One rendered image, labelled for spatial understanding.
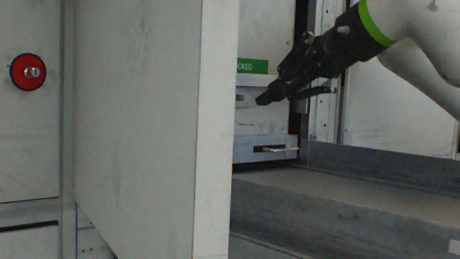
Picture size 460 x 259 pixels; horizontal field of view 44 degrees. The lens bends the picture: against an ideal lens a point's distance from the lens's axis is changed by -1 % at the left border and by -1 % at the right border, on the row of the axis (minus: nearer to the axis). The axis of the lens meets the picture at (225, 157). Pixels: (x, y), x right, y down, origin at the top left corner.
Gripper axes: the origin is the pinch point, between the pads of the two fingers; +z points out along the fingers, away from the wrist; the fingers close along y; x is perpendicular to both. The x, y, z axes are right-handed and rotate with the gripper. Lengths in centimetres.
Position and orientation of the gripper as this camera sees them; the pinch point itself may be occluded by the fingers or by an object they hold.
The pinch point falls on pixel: (272, 94)
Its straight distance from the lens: 113.6
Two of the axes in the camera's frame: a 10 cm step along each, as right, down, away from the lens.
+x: 7.4, -0.6, 6.7
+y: 3.0, 9.2, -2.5
